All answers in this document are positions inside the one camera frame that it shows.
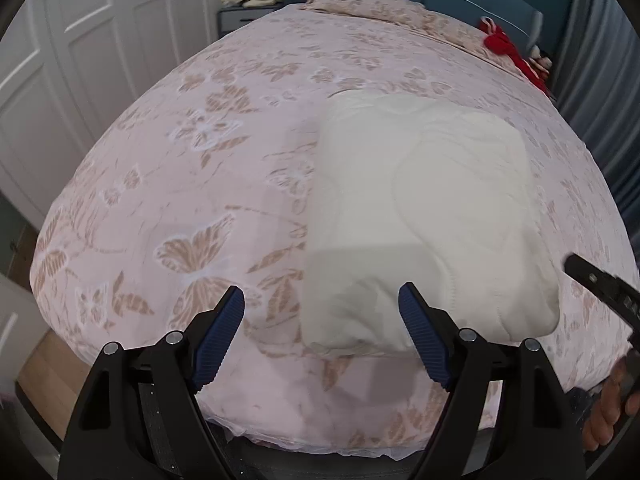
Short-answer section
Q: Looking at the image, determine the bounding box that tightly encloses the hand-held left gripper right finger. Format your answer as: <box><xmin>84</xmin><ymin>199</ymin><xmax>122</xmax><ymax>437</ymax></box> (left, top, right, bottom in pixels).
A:
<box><xmin>397</xmin><ymin>282</ymin><xmax>586</xmax><ymax>480</ymax></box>

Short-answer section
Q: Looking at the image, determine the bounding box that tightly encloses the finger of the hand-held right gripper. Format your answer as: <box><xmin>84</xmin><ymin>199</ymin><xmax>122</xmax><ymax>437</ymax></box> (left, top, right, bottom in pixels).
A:
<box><xmin>564</xmin><ymin>253</ymin><xmax>640</xmax><ymax>321</ymax></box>

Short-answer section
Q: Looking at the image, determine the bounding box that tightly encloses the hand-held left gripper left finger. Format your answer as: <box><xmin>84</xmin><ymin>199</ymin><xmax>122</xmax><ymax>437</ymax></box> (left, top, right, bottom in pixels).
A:
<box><xmin>57</xmin><ymin>285</ymin><xmax>246</xmax><ymax>480</ymax></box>

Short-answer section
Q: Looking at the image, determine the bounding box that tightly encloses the cream padded garment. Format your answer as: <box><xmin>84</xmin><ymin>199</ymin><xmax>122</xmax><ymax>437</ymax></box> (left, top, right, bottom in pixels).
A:
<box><xmin>300</xmin><ymin>90</ymin><xmax>561</xmax><ymax>358</ymax></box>

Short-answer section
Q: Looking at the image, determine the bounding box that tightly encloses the person's right hand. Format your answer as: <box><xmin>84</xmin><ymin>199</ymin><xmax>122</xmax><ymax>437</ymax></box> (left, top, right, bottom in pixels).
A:
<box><xmin>582</xmin><ymin>355</ymin><xmax>632</xmax><ymax>453</ymax></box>

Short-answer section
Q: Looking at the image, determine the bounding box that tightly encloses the pink floral bedspread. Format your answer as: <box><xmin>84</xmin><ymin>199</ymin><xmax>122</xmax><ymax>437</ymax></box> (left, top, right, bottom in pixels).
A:
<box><xmin>30</xmin><ymin>0</ymin><xmax>640</xmax><ymax>461</ymax></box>

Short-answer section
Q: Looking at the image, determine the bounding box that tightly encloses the grey curtain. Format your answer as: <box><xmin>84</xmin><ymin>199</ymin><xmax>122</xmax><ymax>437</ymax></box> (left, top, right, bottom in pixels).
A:
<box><xmin>555</xmin><ymin>0</ymin><xmax>640</xmax><ymax>236</ymax></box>

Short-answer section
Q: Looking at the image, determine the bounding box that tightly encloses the red cloth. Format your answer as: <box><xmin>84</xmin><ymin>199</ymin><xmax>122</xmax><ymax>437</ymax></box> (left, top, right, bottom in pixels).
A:
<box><xmin>480</xmin><ymin>16</ymin><xmax>551</xmax><ymax>96</ymax></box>

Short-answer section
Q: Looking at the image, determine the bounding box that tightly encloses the white wardrobe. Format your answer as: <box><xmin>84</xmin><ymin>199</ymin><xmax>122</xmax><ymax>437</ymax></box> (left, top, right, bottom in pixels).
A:
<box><xmin>0</xmin><ymin>0</ymin><xmax>241</xmax><ymax>291</ymax></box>

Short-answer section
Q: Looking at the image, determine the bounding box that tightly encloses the blue nightstand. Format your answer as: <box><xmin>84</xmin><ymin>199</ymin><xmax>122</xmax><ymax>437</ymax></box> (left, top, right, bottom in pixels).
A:
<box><xmin>216</xmin><ymin>4</ymin><xmax>286</xmax><ymax>38</ymax></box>

